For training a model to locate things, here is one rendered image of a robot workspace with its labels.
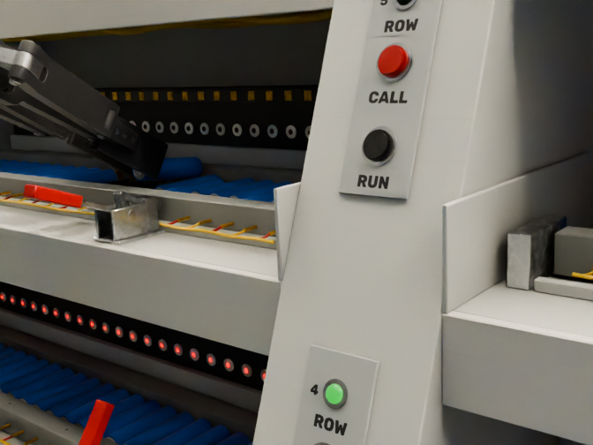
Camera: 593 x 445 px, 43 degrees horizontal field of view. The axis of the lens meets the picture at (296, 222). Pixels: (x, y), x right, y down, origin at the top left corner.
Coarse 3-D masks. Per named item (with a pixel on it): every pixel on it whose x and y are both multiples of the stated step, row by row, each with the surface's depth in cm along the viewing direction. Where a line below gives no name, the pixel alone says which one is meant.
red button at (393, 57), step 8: (392, 48) 37; (400, 48) 37; (384, 56) 37; (392, 56) 37; (400, 56) 37; (384, 64) 37; (392, 64) 37; (400, 64) 37; (384, 72) 37; (392, 72) 37; (400, 72) 37
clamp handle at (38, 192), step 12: (24, 192) 46; (36, 192) 45; (48, 192) 46; (60, 192) 46; (120, 192) 50; (60, 204) 47; (72, 204) 47; (84, 204) 48; (96, 204) 49; (120, 204) 51
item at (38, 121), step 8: (0, 104) 52; (16, 112) 53; (24, 112) 54; (32, 112) 54; (24, 120) 55; (32, 120) 54; (40, 120) 55; (48, 120) 55; (40, 128) 56; (48, 128) 55; (56, 128) 56; (56, 136) 57; (64, 136) 57
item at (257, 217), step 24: (0, 192) 65; (72, 192) 60; (96, 192) 58; (144, 192) 55; (168, 192) 54; (168, 216) 53; (192, 216) 51; (216, 216) 50; (240, 216) 49; (264, 216) 47; (264, 240) 45
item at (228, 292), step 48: (48, 144) 84; (192, 144) 70; (288, 192) 39; (0, 240) 57; (48, 240) 53; (144, 240) 50; (192, 240) 50; (288, 240) 40; (48, 288) 54; (96, 288) 51; (144, 288) 47; (192, 288) 44; (240, 288) 42; (240, 336) 43
